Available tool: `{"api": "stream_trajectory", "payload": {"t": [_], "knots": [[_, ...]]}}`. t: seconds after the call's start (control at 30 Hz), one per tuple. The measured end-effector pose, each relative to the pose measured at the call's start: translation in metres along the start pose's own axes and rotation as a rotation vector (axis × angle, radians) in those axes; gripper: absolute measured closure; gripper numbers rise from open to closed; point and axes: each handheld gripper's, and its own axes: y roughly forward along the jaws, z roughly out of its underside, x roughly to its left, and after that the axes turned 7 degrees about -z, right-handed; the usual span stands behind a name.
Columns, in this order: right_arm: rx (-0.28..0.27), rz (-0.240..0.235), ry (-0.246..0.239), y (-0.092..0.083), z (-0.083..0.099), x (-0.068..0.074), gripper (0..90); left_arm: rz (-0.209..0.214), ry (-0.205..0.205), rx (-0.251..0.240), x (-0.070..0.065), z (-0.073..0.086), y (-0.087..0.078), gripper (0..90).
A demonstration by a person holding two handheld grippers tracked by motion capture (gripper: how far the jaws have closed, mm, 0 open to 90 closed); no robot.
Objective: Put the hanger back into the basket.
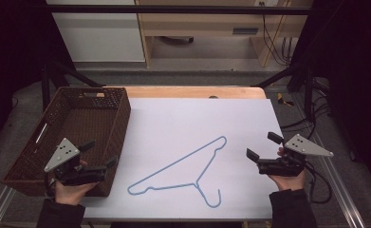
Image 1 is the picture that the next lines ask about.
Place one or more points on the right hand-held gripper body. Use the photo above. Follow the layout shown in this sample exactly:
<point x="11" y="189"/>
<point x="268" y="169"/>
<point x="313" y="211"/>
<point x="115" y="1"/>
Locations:
<point x="303" y="146"/>

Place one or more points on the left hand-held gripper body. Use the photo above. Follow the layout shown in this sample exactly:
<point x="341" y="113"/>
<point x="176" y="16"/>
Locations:
<point x="61" y="155"/>

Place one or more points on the brown woven basket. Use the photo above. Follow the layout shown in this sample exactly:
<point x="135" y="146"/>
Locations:
<point x="88" y="126"/>

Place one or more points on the person's right hand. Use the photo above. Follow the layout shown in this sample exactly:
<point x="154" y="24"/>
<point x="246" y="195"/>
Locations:
<point x="289" y="183"/>

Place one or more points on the person's left hand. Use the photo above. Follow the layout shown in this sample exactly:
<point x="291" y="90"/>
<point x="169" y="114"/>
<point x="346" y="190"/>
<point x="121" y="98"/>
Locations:
<point x="69" y="193"/>

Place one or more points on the yellow and black tool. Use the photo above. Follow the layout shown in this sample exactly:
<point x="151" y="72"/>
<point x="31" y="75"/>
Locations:
<point x="281" y="99"/>

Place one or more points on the black metal stand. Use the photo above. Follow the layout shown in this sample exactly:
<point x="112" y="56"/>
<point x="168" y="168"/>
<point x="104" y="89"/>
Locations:
<point x="300" y="76"/>
<point x="63" y="73"/>

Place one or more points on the white table mat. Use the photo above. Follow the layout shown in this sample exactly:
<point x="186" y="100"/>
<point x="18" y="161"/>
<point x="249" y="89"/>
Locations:
<point x="180" y="123"/>

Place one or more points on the black curtain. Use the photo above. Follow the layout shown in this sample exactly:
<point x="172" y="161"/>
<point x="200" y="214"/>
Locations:
<point x="354" y="79"/>
<point x="12" y="63"/>

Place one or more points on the wooden table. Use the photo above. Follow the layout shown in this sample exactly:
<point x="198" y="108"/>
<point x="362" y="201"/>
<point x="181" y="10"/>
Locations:
<point x="186" y="92"/>

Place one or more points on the white cabinet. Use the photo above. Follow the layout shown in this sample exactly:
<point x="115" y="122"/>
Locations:
<point x="101" y="38"/>

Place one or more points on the wooden desk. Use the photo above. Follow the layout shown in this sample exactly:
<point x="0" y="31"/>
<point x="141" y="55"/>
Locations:
<point x="202" y="22"/>

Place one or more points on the black horizontal frame bar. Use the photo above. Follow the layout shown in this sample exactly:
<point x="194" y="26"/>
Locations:
<point x="173" y="9"/>

